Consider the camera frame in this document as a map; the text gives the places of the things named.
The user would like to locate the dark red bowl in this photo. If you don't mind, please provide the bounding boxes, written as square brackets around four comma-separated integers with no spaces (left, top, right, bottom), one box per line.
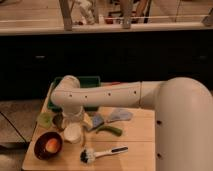
[34,132,63,160]

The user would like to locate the green plastic tray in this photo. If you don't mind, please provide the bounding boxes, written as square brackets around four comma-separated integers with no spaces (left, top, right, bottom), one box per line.
[47,76,101,112]

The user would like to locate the small metal cup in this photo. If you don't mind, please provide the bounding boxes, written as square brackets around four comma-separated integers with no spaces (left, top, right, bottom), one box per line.
[52,114,65,131]

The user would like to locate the white paper cup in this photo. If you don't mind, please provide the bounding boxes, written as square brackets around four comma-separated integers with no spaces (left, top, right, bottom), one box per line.
[64,123,81,143]

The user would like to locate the orange fruit in bowl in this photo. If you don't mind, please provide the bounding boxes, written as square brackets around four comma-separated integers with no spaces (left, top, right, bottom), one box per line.
[45,138,60,153]

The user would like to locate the blue sponge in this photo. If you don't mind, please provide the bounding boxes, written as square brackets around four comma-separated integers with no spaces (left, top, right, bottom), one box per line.
[87,115,104,131]

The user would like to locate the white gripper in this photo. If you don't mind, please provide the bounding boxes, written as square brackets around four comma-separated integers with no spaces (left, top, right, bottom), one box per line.
[62,106,84,123]

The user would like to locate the orange object behind arm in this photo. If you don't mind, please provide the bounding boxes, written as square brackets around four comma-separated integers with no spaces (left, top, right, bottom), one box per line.
[105,82,121,86]

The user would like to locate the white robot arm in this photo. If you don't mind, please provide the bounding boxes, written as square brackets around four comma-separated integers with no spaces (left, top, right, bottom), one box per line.
[51,75,213,171]

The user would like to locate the light blue cloth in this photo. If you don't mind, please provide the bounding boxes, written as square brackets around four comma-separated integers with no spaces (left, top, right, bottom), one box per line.
[107,108,133,123]

